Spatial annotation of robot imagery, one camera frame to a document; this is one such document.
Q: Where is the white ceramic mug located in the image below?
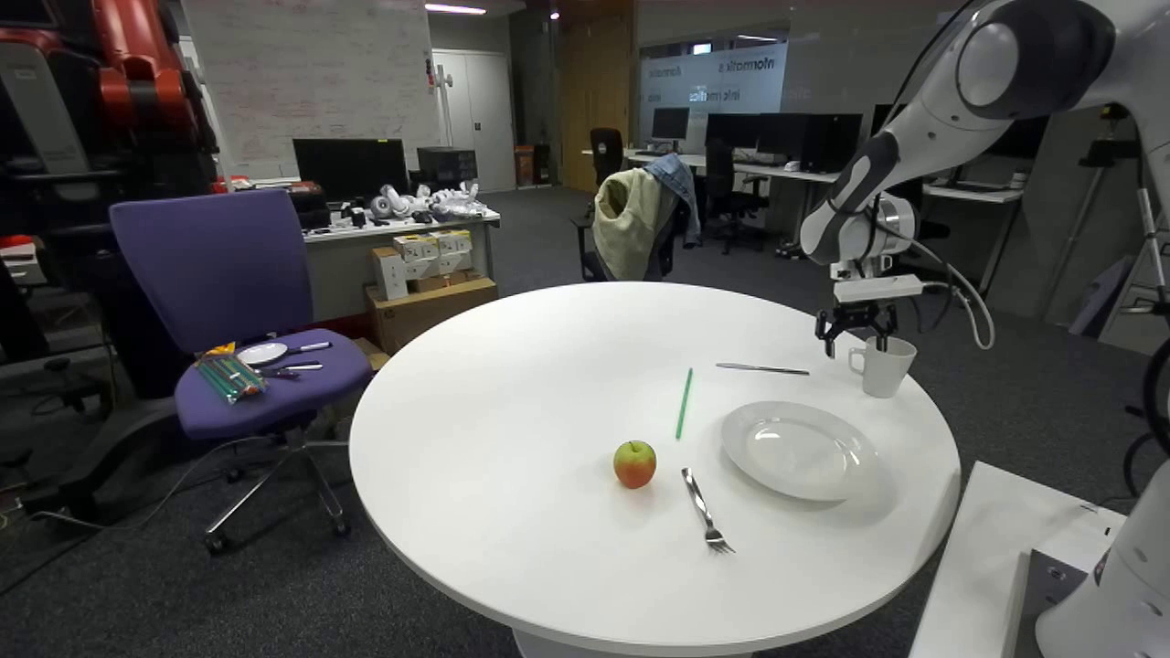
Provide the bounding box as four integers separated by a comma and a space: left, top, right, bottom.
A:
849, 335, 918, 397

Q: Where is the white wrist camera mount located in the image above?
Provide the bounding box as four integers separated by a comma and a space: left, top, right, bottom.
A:
834, 274, 925, 304

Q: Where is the green straw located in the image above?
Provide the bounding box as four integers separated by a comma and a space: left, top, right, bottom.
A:
674, 364, 695, 441

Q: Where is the silver fork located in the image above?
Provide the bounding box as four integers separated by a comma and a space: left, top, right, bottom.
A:
679, 469, 731, 552

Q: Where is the white round table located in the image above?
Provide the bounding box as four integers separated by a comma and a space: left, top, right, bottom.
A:
351, 280, 962, 658

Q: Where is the white ceramic plate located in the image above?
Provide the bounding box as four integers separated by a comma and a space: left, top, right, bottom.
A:
719, 402, 875, 503

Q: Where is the chair with beige jacket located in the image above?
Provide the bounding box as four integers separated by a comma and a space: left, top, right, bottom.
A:
576, 153, 701, 280

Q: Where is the small white dish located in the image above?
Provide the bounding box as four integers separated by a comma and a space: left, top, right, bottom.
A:
238, 341, 290, 364

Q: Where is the red industrial robot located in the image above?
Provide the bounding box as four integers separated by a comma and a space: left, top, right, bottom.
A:
0, 0, 214, 202

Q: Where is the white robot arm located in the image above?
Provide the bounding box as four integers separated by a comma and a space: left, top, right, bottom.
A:
802, 0, 1170, 347

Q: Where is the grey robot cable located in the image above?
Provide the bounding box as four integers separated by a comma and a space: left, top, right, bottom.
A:
907, 234, 997, 356

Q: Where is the red green apple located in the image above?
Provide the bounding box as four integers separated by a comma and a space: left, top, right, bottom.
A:
611, 437, 659, 490

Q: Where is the black computer monitor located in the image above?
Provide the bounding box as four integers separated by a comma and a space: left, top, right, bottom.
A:
294, 137, 409, 202

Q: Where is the white side desk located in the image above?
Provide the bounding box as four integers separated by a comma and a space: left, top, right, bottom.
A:
907, 459, 1122, 658

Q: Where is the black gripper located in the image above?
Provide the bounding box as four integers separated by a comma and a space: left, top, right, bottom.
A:
814, 304, 897, 358

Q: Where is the cardboard box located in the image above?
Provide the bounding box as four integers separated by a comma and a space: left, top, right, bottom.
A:
364, 279, 497, 350

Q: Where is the purple office chair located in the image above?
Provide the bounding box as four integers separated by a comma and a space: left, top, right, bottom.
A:
110, 190, 373, 555

